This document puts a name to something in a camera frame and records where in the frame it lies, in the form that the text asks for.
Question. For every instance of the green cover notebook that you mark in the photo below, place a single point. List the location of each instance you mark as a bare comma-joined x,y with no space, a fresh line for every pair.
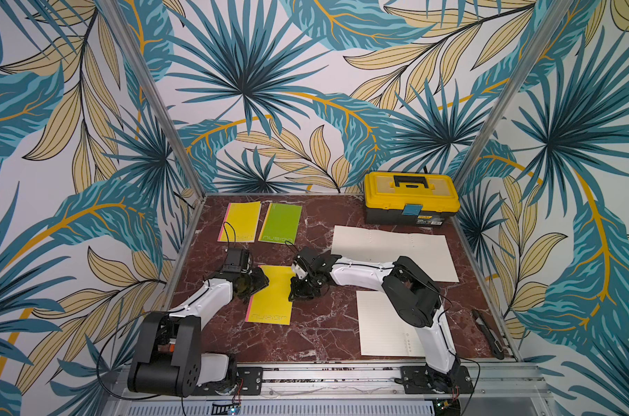
281,223

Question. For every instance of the yellow black toolbox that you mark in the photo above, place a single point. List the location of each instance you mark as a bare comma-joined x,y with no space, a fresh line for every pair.
414,199

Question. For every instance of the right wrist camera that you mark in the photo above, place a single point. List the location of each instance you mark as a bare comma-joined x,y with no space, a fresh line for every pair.
306,263

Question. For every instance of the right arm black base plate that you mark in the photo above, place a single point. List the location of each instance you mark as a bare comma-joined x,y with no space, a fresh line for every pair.
422,380

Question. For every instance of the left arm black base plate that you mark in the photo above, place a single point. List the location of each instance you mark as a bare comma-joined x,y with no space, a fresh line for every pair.
244,381

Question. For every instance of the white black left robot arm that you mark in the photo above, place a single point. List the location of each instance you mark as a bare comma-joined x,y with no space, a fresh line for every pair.
169,358

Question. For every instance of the yellow notebook pink spine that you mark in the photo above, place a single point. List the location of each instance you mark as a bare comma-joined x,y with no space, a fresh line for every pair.
240,222

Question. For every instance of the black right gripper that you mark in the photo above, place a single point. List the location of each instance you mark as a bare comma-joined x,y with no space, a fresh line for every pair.
299,283

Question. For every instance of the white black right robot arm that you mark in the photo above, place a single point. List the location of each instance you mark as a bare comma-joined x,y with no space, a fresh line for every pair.
416,299

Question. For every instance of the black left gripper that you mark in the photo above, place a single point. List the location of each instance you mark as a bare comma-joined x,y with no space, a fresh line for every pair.
262,282

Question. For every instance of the black utility knife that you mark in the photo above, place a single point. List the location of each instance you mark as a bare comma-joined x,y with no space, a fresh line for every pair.
493,342

